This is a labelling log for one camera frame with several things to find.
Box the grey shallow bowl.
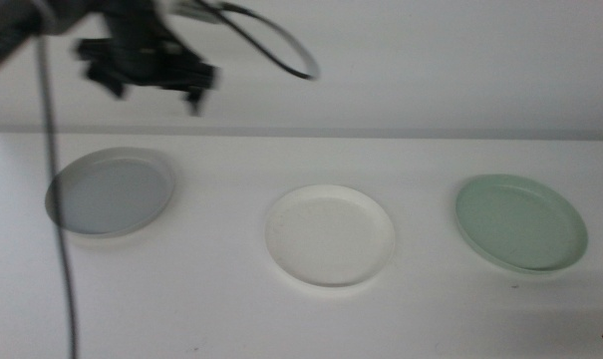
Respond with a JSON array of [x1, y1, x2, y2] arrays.
[[44, 146, 176, 238]]

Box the green shallow bowl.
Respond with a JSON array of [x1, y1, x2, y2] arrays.
[[453, 173, 590, 275]]

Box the white shallow bowl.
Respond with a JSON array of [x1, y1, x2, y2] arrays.
[[264, 183, 397, 289]]

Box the black braided cable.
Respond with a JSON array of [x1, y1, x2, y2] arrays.
[[34, 0, 321, 359]]

